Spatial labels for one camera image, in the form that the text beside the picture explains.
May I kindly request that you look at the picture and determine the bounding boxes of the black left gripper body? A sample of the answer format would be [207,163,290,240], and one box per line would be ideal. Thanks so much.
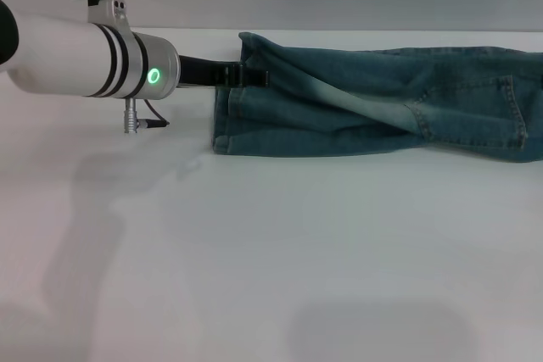
[176,53,227,88]

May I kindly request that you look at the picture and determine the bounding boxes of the blue denim shorts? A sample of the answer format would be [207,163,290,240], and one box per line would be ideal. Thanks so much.
[211,31,543,164]

